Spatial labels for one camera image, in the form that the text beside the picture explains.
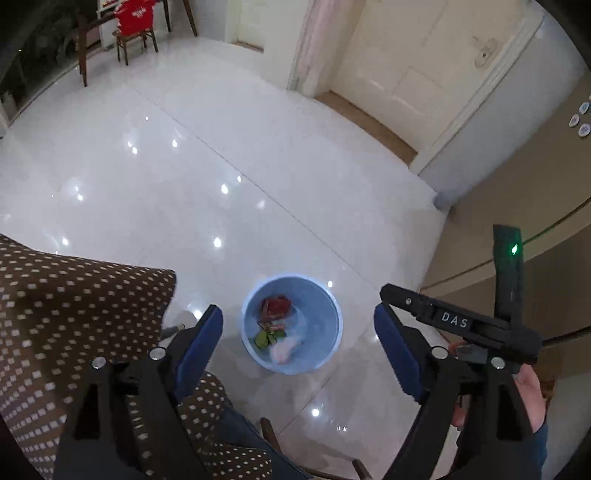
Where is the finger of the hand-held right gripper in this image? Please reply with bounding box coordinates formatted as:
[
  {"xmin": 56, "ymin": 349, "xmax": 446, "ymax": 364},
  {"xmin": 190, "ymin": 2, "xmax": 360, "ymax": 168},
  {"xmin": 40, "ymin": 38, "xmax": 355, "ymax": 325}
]
[{"xmin": 379, "ymin": 284, "xmax": 432, "ymax": 319}]

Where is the dark glass window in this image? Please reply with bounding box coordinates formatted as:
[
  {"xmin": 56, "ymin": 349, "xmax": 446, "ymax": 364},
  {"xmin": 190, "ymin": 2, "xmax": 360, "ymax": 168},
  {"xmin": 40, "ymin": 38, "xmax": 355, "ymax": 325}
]
[{"xmin": 0, "ymin": 0, "xmax": 81, "ymax": 118}]

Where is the person's right hand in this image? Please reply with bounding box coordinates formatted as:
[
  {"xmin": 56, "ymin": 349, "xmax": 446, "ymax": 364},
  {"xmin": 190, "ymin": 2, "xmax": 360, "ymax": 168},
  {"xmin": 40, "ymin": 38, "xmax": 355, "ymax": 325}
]
[{"xmin": 450, "ymin": 364, "xmax": 548, "ymax": 435}]

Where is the blue plastic basin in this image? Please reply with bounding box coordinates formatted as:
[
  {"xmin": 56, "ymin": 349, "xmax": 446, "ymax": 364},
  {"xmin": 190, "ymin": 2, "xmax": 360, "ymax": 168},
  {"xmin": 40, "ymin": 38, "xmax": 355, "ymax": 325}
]
[{"xmin": 241, "ymin": 275, "xmax": 344, "ymax": 374}]

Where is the red crumpled wrapper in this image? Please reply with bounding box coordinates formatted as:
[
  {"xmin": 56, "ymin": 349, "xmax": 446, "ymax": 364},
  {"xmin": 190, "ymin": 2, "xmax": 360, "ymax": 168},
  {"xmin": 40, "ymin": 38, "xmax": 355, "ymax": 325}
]
[{"xmin": 261, "ymin": 298, "xmax": 293, "ymax": 321}]

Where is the round beige table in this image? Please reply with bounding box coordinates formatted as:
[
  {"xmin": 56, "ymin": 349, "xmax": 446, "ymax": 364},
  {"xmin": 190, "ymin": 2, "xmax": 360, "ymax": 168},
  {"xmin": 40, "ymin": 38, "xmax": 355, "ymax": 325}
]
[{"xmin": 420, "ymin": 90, "xmax": 591, "ymax": 335}]

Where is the small wooden chair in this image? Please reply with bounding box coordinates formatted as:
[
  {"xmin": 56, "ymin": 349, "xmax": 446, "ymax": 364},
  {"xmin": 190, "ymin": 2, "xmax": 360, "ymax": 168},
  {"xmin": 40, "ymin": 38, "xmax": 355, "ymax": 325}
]
[{"xmin": 113, "ymin": 0, "xmax": 160, "ymax": 65}]

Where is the door handle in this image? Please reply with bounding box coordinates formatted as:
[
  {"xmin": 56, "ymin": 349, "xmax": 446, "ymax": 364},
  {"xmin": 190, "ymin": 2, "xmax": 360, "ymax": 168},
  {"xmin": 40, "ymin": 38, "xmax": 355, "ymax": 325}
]
[{"xmin": 475, "ymin": 39, "xmax": 500, "ymax": 68}]

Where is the red shirt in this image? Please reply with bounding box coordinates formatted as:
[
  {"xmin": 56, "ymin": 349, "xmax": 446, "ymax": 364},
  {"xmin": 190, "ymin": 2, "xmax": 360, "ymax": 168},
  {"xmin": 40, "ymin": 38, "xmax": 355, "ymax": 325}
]
[{"xmin": 114, "ymin": 0, "xmax": 157, "ymax": 37}]

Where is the brown dotted seat cushion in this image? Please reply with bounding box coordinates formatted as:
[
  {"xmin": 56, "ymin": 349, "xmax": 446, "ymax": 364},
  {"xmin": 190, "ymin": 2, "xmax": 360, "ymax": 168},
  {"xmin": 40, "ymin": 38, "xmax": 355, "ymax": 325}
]
[{"xmin": 0, "ymin": 233, "xmax": 273, "ymax": 480}]

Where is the white panel door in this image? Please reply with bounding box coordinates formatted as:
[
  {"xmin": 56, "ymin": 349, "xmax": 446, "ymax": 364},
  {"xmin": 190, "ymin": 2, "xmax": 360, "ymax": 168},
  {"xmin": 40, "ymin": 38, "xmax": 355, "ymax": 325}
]
[{"xmin": 332, "ymin": 0, "xmax": 525, "ymax": 155}]

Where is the wooden table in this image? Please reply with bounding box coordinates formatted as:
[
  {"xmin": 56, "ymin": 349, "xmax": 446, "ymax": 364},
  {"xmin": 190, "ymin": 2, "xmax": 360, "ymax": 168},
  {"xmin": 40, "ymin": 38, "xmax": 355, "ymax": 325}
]
[{"xmin": 76, "ymin": 0, "xmax": 199, "ymax": 88}]

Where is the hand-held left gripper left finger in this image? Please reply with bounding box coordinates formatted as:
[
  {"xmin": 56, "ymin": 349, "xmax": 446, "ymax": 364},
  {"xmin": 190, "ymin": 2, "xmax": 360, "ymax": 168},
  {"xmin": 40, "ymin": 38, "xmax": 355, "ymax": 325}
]
[{"xmin": 54, "ymin": 304, "xmax": 224, "ymax": 480}]

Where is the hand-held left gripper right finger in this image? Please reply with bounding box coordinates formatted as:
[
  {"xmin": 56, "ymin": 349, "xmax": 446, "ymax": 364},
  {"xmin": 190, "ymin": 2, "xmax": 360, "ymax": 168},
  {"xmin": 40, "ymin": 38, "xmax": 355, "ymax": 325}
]
[{"xmin": 373, "ymin": 302, "xmax": 544, "ymax": 480}]

